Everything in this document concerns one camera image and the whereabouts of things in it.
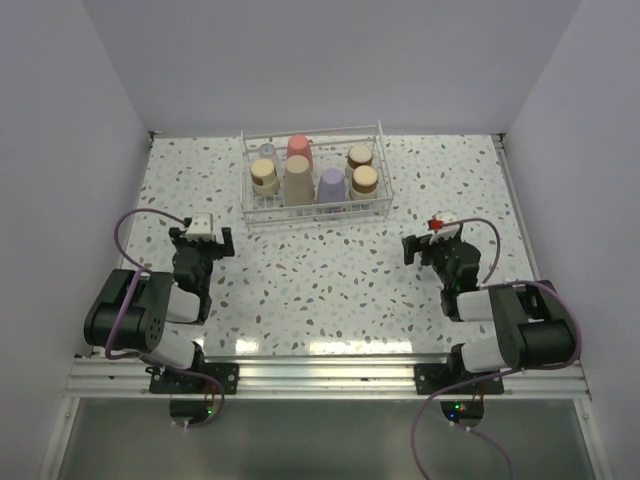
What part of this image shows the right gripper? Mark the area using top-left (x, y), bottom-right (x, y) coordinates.
top-left (401, 230), bottom-right (460, 288)

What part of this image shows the cream brown metal cup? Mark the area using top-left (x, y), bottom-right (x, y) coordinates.
top-left (250, 158), bottom-right (280, 197)

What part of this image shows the purple plastic cup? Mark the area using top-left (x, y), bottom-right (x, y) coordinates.
top-left (317, 167), bottom-right (345, 204)

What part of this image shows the clear plastic cup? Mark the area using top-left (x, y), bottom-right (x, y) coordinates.
top-left (258, 143), bottom-right (278, 162)

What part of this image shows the beige plastic cup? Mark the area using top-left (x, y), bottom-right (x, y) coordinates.
top-left (284, 155), bottom-right (315, 206)

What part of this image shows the red plastic cup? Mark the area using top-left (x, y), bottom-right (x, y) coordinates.
top-left (287, 134), bottom-right (313, 169)

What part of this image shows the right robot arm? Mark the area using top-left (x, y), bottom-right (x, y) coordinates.
top-left (402, 226), bottom-right (582, 393)

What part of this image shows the right round controller board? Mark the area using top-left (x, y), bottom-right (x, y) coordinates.
top-left (440, 400), bottom-right (485, 428)

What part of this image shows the round controller board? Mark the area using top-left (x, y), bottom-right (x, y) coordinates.
top-left (440, 400), bottom-right (485, 428)
top-left (169, 399), bottom-right (213, 427)

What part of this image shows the left round controller board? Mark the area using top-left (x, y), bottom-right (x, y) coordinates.
top-left (169, 399), bottom-right (213, 427)

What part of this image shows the clear wire dish rack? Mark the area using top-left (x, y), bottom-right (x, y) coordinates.
top-left (241, 124), bottom-right (394, 227)

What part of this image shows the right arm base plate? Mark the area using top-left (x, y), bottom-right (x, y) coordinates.
top-left (413, 363), bottom-right (505, 395)

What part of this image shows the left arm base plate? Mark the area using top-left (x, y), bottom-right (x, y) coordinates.
top-left (145, 363), bottom-right (240, 395)

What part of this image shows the aluminium front rail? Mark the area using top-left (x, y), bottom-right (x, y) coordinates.
top-left (63, 354), bottom-right (590, 400)

